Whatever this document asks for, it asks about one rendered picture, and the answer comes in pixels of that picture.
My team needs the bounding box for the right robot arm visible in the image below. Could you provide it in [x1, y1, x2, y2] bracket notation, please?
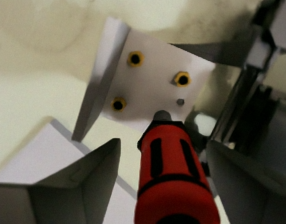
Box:
[234, 84, 286, 176]

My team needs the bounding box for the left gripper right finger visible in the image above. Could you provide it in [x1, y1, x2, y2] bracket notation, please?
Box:
[206, 140, 286, 224]

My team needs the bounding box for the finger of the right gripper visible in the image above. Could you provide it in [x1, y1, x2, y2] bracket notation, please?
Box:
[167, 24, 260, 67]
[184, 120, 203, 160]

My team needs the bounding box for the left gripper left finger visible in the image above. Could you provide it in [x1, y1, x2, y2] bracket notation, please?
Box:
[0, 138, 121, 224]

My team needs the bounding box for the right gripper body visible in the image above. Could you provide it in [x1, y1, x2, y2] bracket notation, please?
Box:
[200, 0, 286, 201]

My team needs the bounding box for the grey cylinder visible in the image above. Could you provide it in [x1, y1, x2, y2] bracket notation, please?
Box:
[176, 98, 183, 104]

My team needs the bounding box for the red and black nut driver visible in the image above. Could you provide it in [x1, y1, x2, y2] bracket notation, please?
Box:
[134, 110, 222, 224]

